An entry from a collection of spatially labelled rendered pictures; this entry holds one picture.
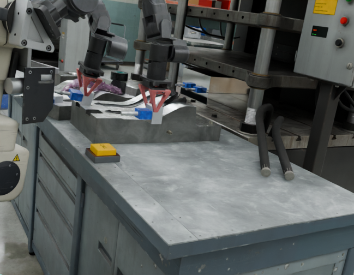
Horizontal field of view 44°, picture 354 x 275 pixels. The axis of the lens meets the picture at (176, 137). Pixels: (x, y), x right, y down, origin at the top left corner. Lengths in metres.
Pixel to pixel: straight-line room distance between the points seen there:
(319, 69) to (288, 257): 0.88
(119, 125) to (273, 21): 0.78
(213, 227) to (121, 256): 0.37
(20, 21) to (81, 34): 4.79
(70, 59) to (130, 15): 3.87
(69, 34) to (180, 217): 4.97
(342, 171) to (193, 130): 1.03
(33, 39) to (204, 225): 0.60
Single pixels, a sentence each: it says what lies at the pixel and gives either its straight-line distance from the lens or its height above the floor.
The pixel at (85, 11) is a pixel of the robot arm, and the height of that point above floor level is 1.22.
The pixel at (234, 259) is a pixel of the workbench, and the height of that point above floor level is 0.72.
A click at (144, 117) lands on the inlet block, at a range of 1.35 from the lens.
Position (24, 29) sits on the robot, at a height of 1.16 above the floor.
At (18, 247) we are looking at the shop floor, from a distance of 2.44.
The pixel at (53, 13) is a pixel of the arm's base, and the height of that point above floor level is 1.20.
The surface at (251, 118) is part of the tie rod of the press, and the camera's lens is 1.93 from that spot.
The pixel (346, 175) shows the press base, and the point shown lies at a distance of 2.45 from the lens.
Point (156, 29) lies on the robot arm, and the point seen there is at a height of 1.19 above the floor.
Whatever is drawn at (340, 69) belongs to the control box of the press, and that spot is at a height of 1.13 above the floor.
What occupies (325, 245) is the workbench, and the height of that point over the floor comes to 0.70.
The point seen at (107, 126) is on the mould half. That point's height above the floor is 0.86.
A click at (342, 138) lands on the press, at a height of 0.76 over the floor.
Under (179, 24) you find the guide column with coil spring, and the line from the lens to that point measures 2.51.
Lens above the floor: 1.24
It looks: 16 degrees down
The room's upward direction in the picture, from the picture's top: 8 degrees clockwise
